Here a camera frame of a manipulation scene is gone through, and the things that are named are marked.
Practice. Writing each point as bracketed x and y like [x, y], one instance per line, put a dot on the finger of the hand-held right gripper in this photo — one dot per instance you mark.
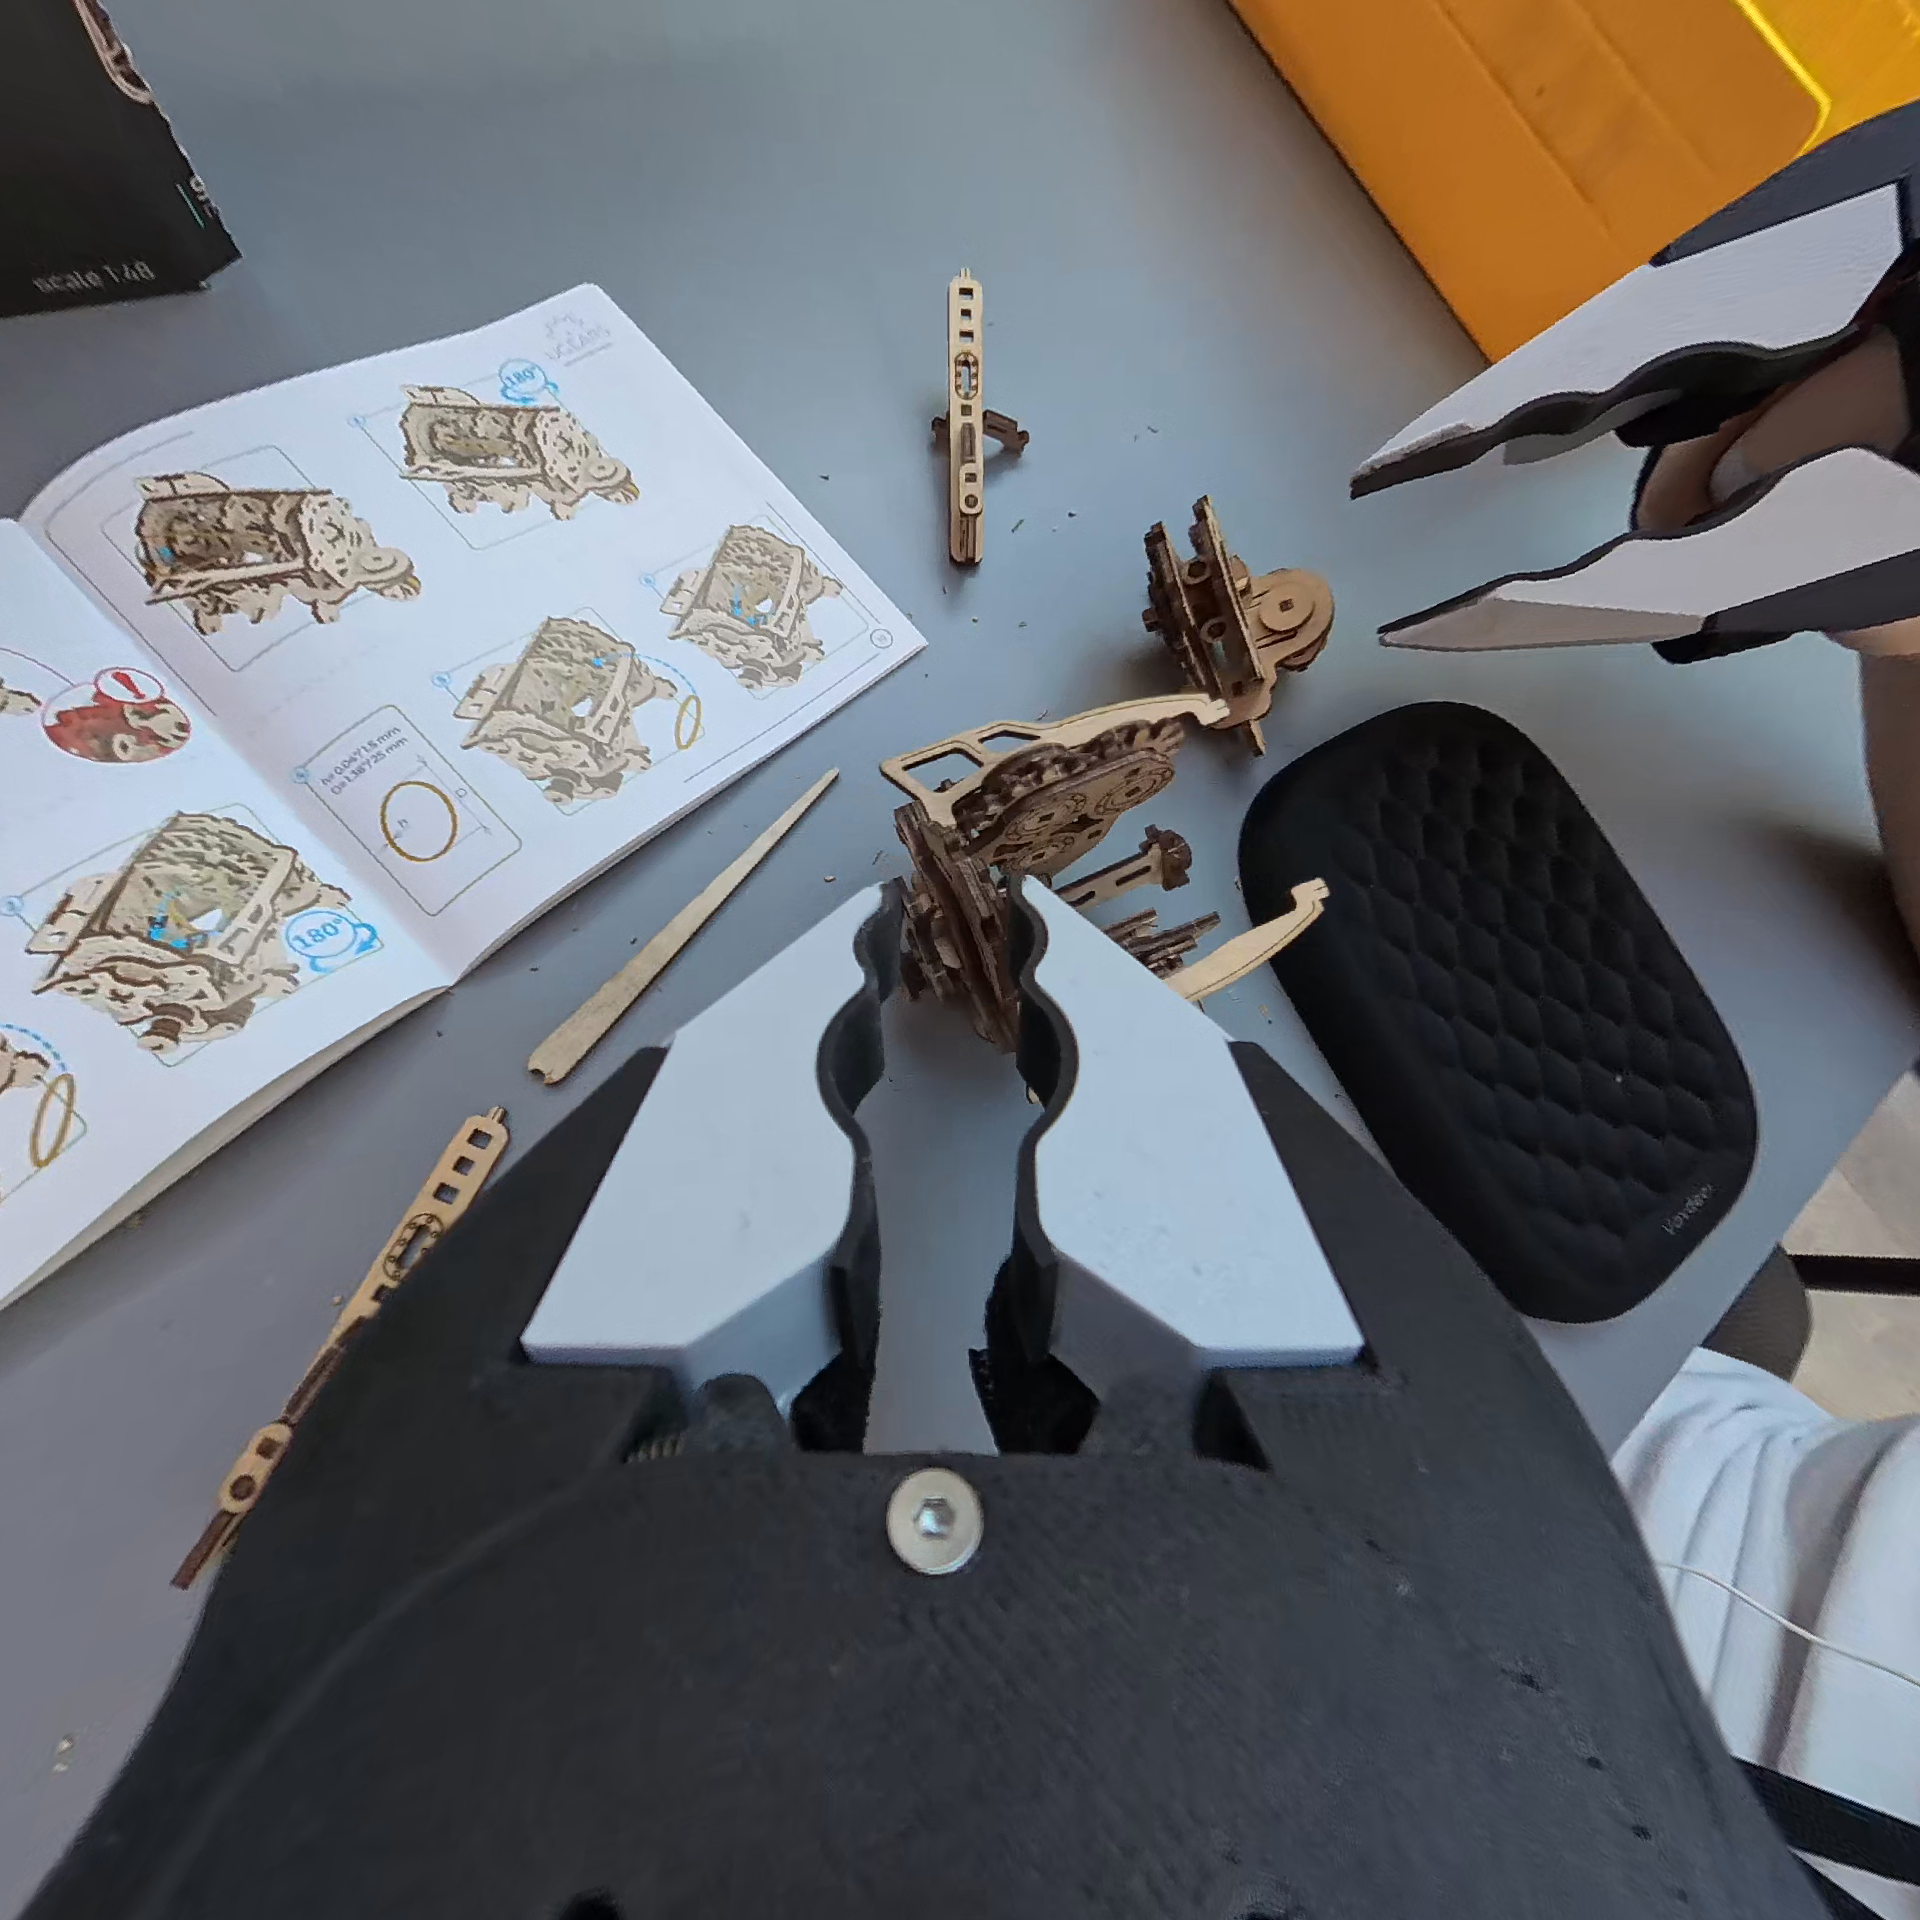
[1650, 339]
[1725, 578]

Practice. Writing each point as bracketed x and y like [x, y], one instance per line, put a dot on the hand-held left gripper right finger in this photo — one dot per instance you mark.
[1170, 1200]

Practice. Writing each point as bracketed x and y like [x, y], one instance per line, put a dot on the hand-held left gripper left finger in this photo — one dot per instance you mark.
[704, 1200]

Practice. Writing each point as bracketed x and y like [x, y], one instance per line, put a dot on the wooden gear assembly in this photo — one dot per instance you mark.
[1081, 780]

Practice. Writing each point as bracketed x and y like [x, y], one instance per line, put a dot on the wooden cross plate assembly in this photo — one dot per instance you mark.
[1199, 602]

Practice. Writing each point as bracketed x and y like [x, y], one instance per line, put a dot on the person's right forearm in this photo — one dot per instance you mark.
[1892, 780]

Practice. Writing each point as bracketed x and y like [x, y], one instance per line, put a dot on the grey desk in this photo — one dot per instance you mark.
[601, 152]

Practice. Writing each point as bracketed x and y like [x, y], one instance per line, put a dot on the person's right hand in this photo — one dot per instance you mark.
[1799, 427]

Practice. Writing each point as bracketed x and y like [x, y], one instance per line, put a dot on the yellow plastic bin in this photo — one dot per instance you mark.
[1574, 119]

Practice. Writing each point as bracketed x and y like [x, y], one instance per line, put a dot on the tapered wooden stick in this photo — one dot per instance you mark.
[675, 935]

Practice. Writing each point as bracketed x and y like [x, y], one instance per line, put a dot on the black quilted wrist rest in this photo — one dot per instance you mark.
[1501, 975]

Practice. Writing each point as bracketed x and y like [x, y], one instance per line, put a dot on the dark grey office chair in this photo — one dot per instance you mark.
[1785, 1320]

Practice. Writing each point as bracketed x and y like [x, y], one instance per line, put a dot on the person's white shirt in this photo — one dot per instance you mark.
[1799, 1500]

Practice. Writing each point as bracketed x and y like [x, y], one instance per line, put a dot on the wooden slotted strip with crosspiece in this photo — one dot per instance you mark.
[966, 511]

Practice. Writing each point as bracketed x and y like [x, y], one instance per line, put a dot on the white instruction booklet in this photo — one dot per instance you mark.
[601, 496]

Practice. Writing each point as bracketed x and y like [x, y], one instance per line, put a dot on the black product box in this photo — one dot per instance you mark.
[89, 152]

